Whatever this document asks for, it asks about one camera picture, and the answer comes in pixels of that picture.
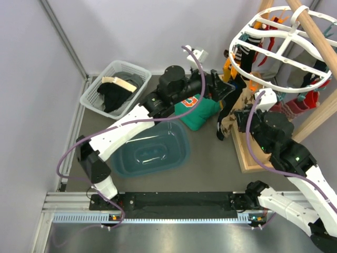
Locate white plastic laundry basket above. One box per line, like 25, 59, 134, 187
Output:
80, 61, 152, 120

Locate green jacket with orange logo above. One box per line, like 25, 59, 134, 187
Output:
174, 94, 221, 131

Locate red christmas sock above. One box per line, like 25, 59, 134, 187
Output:
270, 78, 331, 120

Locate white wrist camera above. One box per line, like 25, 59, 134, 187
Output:
186, 48, 209, 64
254, 88, 277, 112

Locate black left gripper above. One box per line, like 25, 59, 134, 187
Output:
172, 63, 235, 105

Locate blue translucent plastic tub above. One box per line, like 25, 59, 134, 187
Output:
110, 120, 190, 178

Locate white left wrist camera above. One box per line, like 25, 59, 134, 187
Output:
186, 48, 209, 64

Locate beige brown argyle sock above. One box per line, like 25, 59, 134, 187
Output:
221, 88, 255, 136

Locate mustard yellow sock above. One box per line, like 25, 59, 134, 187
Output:
223, 57, 235, 82

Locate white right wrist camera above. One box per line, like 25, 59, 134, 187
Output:
254, 88, 277, 112

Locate black white striped sock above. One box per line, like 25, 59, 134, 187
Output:
237, 36, 262, 73

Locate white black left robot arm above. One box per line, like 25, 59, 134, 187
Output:
75, 65, 235, 209

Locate black sports sock blue accents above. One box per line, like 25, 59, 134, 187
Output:
216, 76, 246, 141

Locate clothes pile in basket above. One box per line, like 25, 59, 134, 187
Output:
97, 72, 144, 113

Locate wooden hanging rod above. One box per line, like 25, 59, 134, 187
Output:
297, 9, 336, 77

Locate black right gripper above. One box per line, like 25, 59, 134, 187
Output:
235, 102, 272, 153

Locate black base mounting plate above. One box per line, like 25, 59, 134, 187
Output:
88, 191, 264, 219

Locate white round sock hanger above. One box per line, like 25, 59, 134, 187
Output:
228, 5, 332, 93

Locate aluminium frame rail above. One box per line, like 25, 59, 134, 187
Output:
32, 192, 328, 252

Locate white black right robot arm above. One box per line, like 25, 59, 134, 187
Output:
234, 106, 336, 252

